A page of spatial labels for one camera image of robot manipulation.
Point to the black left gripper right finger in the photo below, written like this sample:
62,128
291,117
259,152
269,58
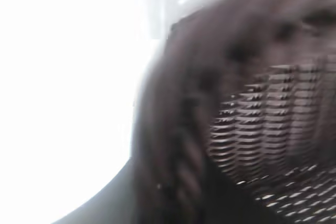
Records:
225,203

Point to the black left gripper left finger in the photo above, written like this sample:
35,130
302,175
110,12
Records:
105,197

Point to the dark brown woven basket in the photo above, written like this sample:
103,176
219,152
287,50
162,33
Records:
262,103

